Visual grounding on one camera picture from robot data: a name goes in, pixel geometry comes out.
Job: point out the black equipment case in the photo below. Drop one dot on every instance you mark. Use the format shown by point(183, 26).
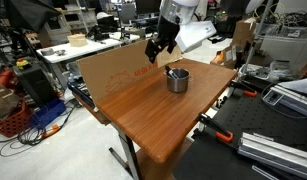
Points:
point(34, 83)

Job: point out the brown cardboard panel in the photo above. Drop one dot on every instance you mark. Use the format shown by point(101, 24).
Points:
point(119, 70)

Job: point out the small metal bowl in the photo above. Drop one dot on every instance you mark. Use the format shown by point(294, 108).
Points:
point(60, 52)

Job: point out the black photo umbrella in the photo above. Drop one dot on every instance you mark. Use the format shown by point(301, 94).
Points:
point(29, 13)

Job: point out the grey flat rail device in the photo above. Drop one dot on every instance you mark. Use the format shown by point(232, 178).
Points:
point(293, 98)

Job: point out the black white dry-erase marker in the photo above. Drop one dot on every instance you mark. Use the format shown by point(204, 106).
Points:
point(171, 73)

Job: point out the brown cardboard box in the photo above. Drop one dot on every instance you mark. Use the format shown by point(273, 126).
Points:
point(243, 31)

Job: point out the brown bag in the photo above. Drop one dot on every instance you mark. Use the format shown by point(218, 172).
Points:
point(4, 100)

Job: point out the yellow emergency stop button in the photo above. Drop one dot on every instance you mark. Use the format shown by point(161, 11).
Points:
point(22, 63)

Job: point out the stainless steel pot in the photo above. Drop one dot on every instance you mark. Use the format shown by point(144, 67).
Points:
point(177, 85)

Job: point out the black computer monitor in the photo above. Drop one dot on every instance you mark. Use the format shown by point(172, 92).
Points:
point(148, 6)

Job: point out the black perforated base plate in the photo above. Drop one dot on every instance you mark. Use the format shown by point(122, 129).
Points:
point(249, 115)

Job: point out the black table bracket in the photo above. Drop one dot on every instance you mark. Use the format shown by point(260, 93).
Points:
point(225, 96)

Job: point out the silver aluminium extrusion rail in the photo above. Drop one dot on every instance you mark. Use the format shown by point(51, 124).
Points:
point(276, 153)

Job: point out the silver metal pole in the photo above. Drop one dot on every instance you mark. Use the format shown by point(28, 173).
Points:
point(256, 38)

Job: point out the light wooden basket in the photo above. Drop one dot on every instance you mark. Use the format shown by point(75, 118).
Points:
point(77, 40)

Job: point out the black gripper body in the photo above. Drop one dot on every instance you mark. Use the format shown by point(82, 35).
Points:
point(168, 31)

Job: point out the black orange bar clamp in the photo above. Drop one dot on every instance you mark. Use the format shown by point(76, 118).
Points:
point(246, 89)
point(213, 125)

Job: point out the white work table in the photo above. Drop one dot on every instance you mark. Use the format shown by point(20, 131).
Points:
point(79, 50)

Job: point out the red plastic crate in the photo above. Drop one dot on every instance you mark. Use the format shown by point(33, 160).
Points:
point(13, 123)

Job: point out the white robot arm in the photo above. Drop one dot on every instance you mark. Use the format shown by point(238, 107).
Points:
point(179, 11)

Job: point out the grey metal table leg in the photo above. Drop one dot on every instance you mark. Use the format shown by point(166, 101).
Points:
point(130, 153)

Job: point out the blue plastic bin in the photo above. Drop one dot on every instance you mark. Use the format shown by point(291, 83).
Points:
point(48, 113)

